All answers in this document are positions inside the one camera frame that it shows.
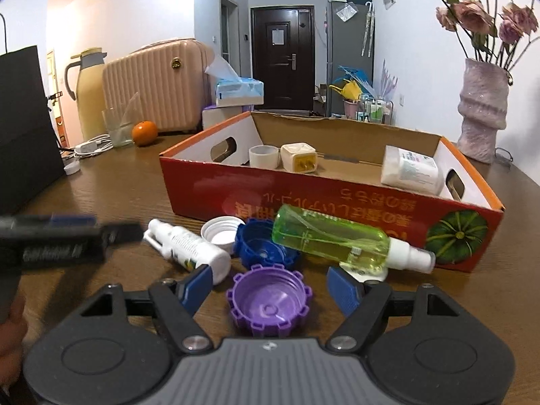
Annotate grey refrigerator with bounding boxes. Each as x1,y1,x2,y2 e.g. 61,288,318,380
326,0,375,119

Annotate paper sheet on refrigerator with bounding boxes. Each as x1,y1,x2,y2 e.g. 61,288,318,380
335,2,359,22

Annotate white ribbed bottle cap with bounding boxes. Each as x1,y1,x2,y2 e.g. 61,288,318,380
201,216,246,256

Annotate grey interior door frame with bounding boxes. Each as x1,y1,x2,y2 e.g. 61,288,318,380
219,0,240,66

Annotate dried pink roses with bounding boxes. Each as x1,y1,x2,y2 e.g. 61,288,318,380
380,0,540,72

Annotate orange fruit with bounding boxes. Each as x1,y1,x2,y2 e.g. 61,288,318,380
132,120,159,147

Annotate blue tissue box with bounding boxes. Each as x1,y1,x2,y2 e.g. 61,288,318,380
205,56,265,107

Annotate pink suitcase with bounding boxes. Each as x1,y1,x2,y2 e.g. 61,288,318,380
102,38,216,133

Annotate purple bottle cap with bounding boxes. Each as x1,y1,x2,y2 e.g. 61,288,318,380
226,264,314,337

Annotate folded white umbrella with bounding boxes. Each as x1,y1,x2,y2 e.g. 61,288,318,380
361,1,375,57

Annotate green spray bottle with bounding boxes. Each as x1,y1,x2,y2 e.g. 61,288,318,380
272,204,436,273

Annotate clear glass cup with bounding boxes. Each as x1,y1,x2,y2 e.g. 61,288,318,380
101,92,140,148

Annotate small white spray bottle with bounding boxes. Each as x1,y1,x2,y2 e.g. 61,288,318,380
143,218,232,285

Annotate purple lavender bunch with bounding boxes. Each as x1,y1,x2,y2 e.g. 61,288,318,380
373,59,399,98

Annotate wire rack with bottles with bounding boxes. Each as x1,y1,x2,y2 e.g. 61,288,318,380
356,97,395,125

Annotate short white plastic cylinder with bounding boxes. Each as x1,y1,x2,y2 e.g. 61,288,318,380
248,145,281,169

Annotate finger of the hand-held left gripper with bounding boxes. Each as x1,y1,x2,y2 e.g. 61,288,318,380
0,215,98,226
101,222,144,245

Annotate black paper bag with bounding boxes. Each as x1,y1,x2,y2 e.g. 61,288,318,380
0,12,65,217

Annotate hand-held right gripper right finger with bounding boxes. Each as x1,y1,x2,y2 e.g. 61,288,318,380
327,265,462,354

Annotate white pill bottle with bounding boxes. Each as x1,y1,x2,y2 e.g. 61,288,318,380
380,145,446,197

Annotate person's left hand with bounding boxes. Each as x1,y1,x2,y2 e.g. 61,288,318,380
0,295,28,389

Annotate white charger and cable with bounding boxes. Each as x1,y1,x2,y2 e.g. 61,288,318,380
59,134,114,159

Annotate white plug adapter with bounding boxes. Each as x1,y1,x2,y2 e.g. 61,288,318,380
280,142,319,173

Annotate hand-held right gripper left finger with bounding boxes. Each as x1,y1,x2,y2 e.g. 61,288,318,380
78,264,214,354

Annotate purple and white box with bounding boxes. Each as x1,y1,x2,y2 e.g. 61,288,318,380
201,103,254,131

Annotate pink textured vase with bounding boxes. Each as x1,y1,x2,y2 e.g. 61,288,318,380
457,57,513,164

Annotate yellow watering can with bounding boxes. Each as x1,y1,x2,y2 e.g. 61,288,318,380
329,80,363,102

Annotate dark brown entrance door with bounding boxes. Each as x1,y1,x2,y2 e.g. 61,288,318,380
250,5,316,112

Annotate red cardboard box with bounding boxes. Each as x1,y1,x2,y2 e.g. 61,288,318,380
159,111,505,273

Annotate yellow thermos jug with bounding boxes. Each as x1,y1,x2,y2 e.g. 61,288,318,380
64,47,108,141

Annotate blue bottle cap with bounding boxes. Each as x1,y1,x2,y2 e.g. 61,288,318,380
234,218,301,271

